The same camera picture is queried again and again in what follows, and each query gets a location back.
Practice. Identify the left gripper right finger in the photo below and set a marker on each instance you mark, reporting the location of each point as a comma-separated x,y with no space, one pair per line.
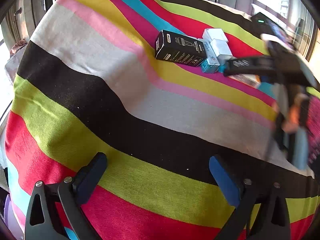
260,209

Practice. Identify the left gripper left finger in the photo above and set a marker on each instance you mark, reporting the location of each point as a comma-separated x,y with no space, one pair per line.
43,221

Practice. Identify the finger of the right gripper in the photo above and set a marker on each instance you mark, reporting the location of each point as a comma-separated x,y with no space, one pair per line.
255,65

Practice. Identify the orange white small box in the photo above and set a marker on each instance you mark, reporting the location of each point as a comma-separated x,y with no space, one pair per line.
248,79

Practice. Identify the white cube box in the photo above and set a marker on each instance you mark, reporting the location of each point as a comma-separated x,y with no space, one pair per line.
221,50

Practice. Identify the small white square box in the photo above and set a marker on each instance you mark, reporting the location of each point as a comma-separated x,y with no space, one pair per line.
210,34

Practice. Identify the black shaver box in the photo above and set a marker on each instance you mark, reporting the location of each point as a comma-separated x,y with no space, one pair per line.
178,48

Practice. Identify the teal white medicine box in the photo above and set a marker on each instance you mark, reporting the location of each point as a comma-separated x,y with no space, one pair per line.
211,64

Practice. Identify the person right hand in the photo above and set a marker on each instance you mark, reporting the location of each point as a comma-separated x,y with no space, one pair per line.
291,124

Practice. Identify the striped colourful bed cloth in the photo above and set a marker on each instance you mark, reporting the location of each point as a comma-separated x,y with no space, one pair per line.
89,82

